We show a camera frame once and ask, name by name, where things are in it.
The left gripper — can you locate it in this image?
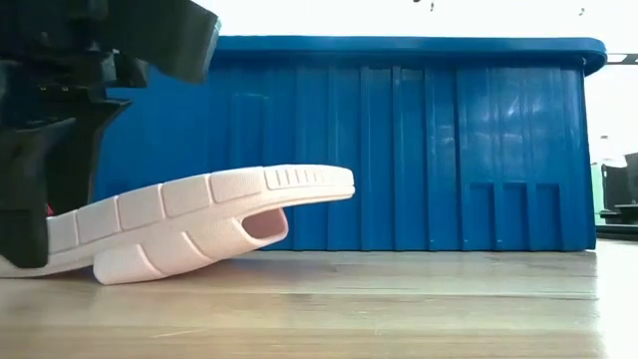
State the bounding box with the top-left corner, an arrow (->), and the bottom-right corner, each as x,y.
0,0 -> 220,270

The white slide sandal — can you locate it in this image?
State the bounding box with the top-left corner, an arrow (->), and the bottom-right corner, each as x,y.
0,164 -> 356,286

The blue plastic bin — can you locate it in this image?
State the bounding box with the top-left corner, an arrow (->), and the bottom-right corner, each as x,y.
94,35 -> 608,252

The dark furniture piece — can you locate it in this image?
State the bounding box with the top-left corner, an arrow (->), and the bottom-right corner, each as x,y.
595,152 -> 638,240

